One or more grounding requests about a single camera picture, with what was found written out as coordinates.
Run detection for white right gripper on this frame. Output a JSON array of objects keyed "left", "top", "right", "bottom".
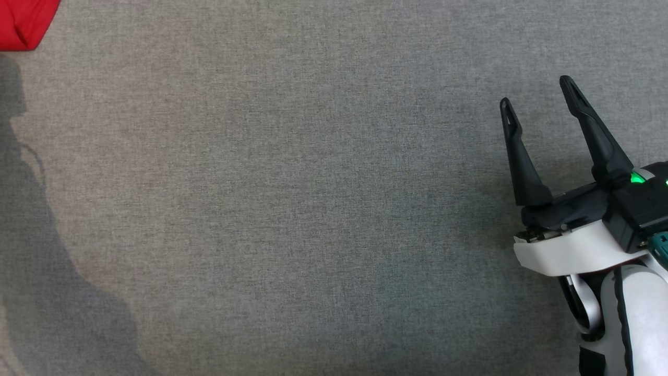
[{"left": 499, "top": 75, "right": 648, "bottom": 277}]

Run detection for red Bulls 23 jersey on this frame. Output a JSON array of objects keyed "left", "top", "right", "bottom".
[{"left": 0, "top": 0, "right": 62, "bottom": 52}]

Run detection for teal right camera connector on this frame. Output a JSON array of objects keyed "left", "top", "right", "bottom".
[{"left": 647, "top": 232, "right": 668, "bottom": 260}]

